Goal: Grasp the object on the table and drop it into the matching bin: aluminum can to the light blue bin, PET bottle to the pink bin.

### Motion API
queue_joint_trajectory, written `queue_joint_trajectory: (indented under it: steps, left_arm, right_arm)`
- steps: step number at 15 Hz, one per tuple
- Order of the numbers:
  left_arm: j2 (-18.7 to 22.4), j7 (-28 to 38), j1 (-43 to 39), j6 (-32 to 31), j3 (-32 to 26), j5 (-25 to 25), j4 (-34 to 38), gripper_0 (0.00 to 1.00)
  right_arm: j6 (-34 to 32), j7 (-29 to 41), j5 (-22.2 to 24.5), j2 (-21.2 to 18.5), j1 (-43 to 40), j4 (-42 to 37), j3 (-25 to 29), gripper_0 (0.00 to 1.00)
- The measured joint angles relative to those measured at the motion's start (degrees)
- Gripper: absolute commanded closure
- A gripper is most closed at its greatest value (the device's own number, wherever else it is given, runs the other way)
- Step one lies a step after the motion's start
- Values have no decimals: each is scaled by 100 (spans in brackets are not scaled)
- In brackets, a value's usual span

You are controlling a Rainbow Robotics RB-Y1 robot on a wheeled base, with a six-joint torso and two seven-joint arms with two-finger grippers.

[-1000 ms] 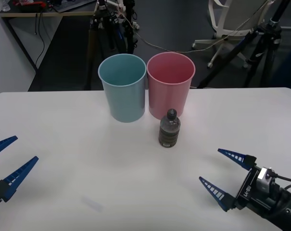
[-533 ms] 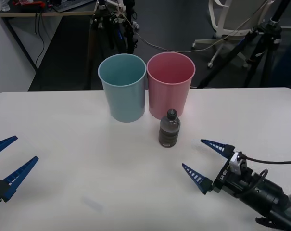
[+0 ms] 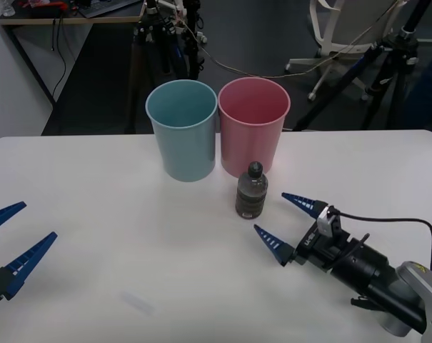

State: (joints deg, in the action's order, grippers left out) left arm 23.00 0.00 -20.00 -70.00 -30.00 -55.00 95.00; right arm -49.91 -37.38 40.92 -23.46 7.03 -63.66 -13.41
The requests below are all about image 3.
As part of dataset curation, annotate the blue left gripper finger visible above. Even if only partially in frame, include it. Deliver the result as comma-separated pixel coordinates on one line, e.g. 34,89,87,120
0,232,59,303
0,201,27,237

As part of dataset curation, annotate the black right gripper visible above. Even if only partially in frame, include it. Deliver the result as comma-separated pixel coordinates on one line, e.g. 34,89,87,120
253,192,353,276

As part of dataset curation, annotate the small dark plastic bottle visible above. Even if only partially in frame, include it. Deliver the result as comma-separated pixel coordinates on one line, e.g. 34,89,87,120
235,161,268,219

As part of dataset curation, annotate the pink plastic bin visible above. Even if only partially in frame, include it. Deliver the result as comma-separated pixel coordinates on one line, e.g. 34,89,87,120
217,76,292,179

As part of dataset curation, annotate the pale blue plastic bin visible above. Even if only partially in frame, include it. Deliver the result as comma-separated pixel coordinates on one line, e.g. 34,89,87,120
145,79,218,183

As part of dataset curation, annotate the dark desk with wooden edge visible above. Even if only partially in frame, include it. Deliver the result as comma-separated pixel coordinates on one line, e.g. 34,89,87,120
0,0,147,108

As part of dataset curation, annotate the white office chair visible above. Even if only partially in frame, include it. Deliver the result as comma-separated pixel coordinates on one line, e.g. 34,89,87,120
285,0,397,103

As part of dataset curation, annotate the black hanging cable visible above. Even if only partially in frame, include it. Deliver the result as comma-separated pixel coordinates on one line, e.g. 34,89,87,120
51,16,67,104

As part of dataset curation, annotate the beige cable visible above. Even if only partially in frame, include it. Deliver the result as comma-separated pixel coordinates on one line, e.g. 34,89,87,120
172,0,402,79

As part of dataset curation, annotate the black camera tripod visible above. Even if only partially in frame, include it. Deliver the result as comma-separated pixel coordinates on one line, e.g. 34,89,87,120
131,0,206,134
293,0,432,132

